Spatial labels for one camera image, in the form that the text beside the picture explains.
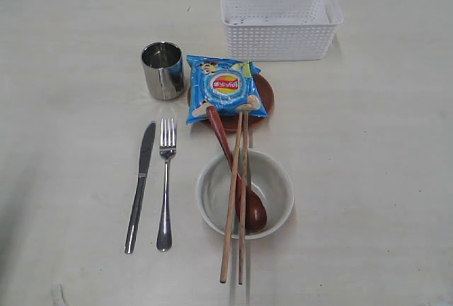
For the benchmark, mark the brown round wooden plate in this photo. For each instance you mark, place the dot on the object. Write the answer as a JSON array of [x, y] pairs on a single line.
[[267, 97]]

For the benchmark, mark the brown wooden chopstick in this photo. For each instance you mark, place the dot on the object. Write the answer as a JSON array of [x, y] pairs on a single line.
[[231, 204], [242, 230]]

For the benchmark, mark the blue chips snack bag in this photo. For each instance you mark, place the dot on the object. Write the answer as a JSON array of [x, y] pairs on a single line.
[[225, 84]]

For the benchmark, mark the white patterned ceramic bowl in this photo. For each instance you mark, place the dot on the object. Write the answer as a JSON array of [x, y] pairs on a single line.
[[269, 181]]

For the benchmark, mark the brown wooden spoon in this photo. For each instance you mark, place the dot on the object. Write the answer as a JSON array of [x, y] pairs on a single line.
[[255, 213]]

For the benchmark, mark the clear faceted glass cup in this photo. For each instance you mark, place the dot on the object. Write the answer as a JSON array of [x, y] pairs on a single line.
[[162, 63]]

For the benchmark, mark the silver metal fork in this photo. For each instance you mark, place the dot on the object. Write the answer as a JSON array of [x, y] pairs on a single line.
[[167, 150]]

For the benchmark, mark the silver table knife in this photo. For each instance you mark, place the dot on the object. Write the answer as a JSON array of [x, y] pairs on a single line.
[[144, 161]]

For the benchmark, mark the white perforated plastic basket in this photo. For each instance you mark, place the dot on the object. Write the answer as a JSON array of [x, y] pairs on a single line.
[[279, 30]]

